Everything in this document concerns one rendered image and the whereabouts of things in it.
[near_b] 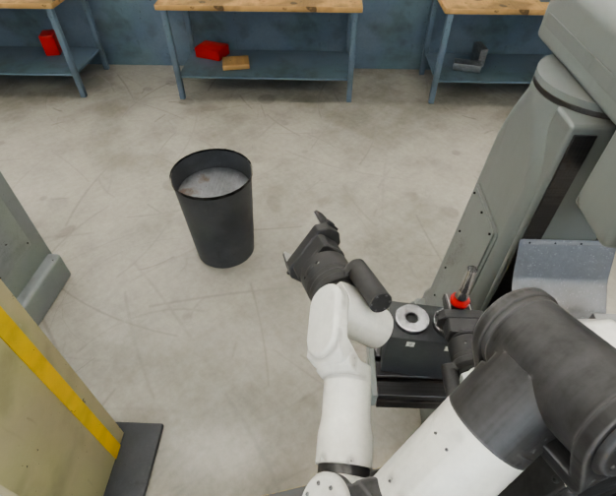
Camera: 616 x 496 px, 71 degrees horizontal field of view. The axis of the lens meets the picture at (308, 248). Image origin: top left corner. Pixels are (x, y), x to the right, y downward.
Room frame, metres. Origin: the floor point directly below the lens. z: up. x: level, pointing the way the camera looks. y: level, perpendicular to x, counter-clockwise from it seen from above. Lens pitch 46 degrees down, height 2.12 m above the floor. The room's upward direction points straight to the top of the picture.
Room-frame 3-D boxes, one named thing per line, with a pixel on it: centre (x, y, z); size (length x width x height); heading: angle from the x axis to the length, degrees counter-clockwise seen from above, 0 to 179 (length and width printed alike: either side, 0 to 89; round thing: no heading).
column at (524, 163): (1.25, -0.87, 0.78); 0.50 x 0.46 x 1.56; 178
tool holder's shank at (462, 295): (0.65, -0.38, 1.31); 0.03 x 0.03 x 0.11
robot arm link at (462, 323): (0.56, -0.38, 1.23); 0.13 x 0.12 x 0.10; 87
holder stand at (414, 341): (0.66, -0.33, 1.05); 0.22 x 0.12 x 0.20; 82
